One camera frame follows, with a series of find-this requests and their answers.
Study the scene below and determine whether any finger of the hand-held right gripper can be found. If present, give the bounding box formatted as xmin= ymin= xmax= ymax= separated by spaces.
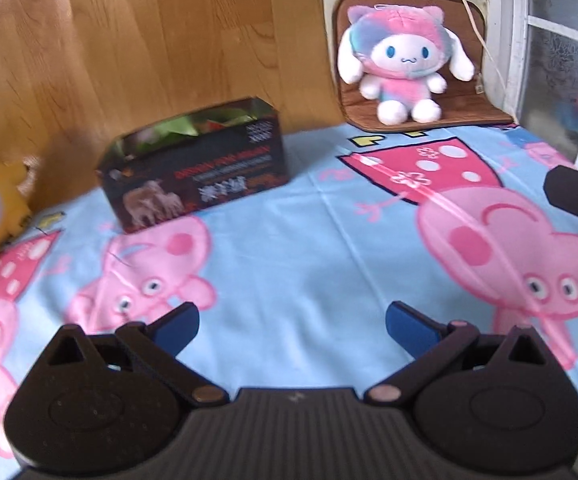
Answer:
xmin=543 ymin=165 xmax=578 ymax=236

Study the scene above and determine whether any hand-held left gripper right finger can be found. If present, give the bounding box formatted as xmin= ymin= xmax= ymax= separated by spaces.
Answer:
xmin=364 ymin=301 xmax=550 ymax=406

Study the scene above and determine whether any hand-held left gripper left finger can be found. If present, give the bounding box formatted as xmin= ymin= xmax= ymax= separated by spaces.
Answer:
xmin=44 ymin=301 xmax=230 ymax=406

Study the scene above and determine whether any black cardboard box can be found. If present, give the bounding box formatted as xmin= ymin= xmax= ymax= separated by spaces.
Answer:
xmin=96 ymin=97 xmax=290 ymax=234

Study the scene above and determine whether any blue pink printed bed sheet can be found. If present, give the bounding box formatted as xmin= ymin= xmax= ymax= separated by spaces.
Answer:
xmin=0 ymin=120 xmax=578 ymax=480

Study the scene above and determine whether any brown seat cushion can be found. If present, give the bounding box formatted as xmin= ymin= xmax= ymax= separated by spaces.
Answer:
xmin=333 ymin=0 xmax=514 ymax=133

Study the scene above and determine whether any pink white plush toy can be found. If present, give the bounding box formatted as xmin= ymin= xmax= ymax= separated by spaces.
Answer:
xmin=338 ymin=4 xmax=476 ymax=125

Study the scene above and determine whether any wooden headboard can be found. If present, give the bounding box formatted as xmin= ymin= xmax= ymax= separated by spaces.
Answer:
xmin=0 ymin=0 xmax=342 ymax=211

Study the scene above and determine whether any white window frame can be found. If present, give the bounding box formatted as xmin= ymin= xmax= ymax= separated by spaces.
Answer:
xmin=484 ymin=0 xmax=578 ymax=176

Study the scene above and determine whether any white cable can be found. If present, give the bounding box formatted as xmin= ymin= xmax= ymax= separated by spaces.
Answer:
xmin=436 ymin=0 xmax=509 ymax=111

